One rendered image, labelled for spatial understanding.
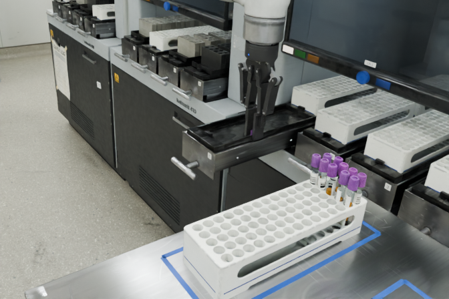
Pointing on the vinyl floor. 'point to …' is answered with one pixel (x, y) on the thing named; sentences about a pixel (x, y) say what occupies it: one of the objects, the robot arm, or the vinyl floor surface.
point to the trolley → (139, 277)
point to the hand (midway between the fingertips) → (254, 123)
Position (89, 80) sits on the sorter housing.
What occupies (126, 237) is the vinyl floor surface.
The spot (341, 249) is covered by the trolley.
